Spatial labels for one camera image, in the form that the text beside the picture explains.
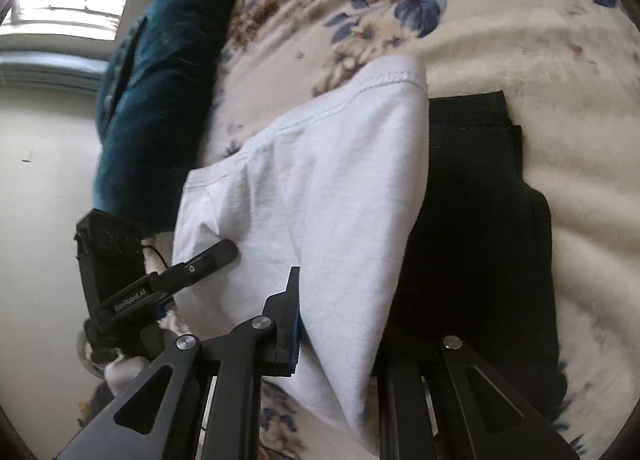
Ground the floral bed blanket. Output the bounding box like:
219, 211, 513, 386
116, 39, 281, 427
150, 0, 640, 460

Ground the black folded garment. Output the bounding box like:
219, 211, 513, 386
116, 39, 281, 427
372, 90, 568, 423

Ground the dark teal quilt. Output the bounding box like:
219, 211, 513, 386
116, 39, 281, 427
92, 0, 247, 233

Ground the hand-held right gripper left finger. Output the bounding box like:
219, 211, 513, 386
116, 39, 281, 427
57, 266, 304, 460

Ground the white t-shirt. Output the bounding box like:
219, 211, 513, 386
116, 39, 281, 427
172, 56, 431, 456

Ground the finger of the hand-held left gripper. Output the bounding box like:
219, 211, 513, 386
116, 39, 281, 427
165, 239, 239, 287

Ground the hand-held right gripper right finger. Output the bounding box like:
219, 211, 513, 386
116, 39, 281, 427
376, 335, 557, 460

